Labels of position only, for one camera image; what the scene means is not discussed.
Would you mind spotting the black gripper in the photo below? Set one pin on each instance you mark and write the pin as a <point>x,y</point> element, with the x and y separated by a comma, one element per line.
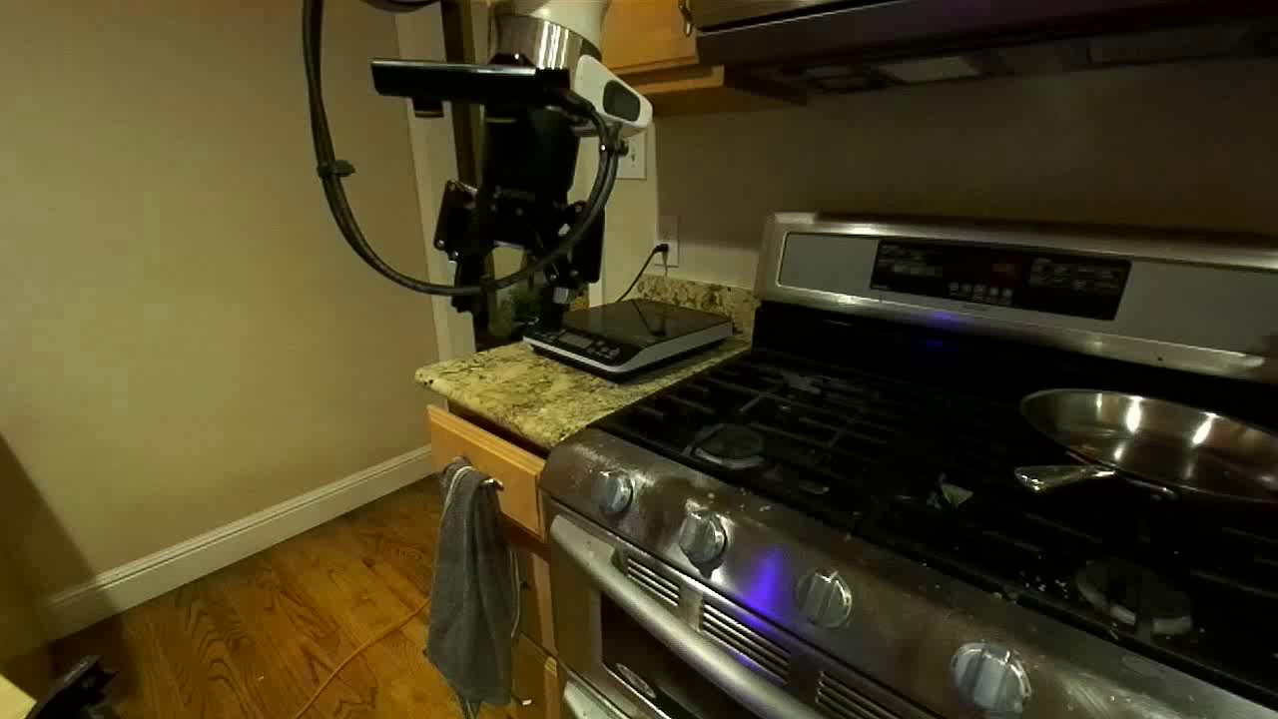
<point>524,163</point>

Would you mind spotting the wooden knife drawer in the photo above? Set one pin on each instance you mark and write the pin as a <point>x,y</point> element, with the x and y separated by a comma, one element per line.
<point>504,461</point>

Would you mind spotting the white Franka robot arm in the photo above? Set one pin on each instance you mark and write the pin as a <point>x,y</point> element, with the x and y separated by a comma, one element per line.
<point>563,25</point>

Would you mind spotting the silver stove knob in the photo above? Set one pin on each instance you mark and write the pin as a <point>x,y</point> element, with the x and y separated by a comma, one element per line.
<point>826,597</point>
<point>612,493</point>
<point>702,537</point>
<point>993,677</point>

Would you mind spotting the stainless steel gas stove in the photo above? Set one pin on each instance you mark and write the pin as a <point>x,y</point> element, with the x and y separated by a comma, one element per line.
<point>866,441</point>

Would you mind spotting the black induction cooktop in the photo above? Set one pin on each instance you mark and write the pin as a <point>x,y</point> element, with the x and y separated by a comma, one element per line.
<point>626,332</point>

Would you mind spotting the grey striped towel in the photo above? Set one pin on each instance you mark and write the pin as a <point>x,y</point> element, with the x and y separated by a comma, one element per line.
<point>473,587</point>

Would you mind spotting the stainless steel microwave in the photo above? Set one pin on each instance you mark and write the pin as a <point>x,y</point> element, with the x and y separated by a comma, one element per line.
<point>934,35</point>

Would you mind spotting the steel frying pan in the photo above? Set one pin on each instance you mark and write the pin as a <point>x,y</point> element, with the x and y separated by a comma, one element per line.
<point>1160,441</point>

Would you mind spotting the white wall outlet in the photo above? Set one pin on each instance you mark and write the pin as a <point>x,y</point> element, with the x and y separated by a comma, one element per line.
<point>668,246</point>

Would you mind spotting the white switch plate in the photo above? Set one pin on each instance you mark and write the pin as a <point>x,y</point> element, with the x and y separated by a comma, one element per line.
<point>637,159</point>

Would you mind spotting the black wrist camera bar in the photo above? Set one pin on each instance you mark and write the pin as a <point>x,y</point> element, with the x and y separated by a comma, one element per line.
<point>455,78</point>

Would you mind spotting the wooden wall cabinet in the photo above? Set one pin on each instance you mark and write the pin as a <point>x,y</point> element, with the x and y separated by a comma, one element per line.
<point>645,35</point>

